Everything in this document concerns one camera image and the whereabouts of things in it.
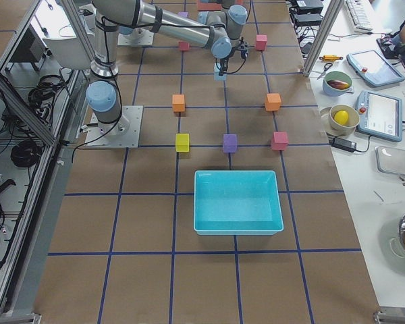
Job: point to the yellow clamp tool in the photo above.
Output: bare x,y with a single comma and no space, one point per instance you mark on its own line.
330,58

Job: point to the light blue block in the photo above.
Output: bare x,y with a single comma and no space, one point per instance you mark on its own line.
217,75

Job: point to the beige bowl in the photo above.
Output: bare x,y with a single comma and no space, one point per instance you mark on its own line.
339,130

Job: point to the green bowl with fruit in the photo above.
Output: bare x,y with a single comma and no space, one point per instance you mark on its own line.
336,83

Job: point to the white keyboard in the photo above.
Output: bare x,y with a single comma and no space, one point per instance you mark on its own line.
355,12

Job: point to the teach pendant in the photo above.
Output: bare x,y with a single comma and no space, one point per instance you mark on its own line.
374,69
380,115

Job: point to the red block near arm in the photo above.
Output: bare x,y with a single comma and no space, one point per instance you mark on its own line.
183,46

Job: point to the upper teach pendant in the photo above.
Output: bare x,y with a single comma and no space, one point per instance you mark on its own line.
374,69

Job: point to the red block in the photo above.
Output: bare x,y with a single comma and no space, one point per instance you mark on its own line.
279,141
260,42

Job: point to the yellow lemon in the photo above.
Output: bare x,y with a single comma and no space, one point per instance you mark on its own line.
341,117

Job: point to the orange block near arm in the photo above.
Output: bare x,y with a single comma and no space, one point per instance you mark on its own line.
178,103

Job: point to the lower teach pendant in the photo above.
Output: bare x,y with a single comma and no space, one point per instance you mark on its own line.
380,115

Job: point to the purple block under gripper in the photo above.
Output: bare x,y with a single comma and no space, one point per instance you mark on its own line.
183,14

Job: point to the black power adapter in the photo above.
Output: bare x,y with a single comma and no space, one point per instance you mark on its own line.
343,144

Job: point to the red block front left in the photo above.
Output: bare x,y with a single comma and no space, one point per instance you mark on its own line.
260,42

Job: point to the orange block front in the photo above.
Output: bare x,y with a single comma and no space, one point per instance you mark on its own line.
272,102

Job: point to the cyan plastic bin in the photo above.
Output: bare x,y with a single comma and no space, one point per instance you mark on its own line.
240,202

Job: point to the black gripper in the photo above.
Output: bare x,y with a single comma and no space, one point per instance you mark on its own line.
221,63

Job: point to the scissors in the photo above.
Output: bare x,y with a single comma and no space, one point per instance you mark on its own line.
326,67

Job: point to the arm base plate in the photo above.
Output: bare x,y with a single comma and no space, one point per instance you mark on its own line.
124,134
138,37

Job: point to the yellow foam block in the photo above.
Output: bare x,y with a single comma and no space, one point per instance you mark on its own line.
182,143

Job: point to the pink plastic bin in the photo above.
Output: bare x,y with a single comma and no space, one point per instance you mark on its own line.
216,5

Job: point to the purple block right side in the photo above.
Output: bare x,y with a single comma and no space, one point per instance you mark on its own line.
230,143

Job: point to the red block front right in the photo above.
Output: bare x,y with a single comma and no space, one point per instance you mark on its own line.
279,141

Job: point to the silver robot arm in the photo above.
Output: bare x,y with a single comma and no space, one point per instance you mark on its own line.
218,31
103,95

